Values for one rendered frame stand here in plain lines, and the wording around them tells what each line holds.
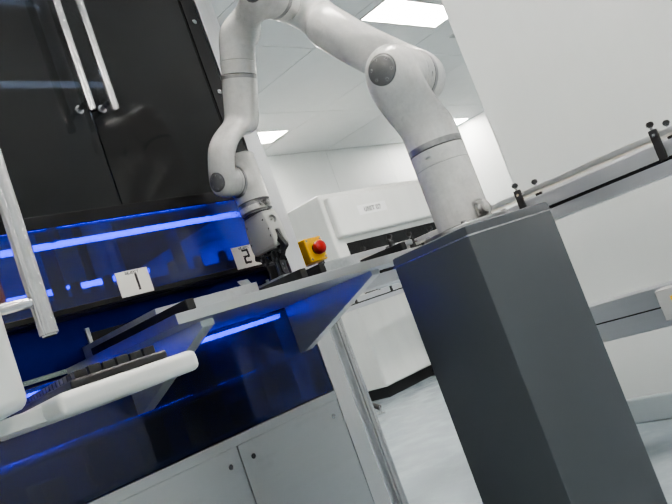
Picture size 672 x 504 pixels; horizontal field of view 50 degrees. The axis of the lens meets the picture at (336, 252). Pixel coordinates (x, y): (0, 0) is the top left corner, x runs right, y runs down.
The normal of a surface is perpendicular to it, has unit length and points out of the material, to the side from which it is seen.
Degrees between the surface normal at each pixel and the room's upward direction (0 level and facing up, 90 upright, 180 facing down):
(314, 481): 90
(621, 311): 90
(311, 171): 90
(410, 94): 128
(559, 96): 90
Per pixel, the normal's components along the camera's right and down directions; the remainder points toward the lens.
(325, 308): -0.67, 0.17
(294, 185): 0.66, -0.31
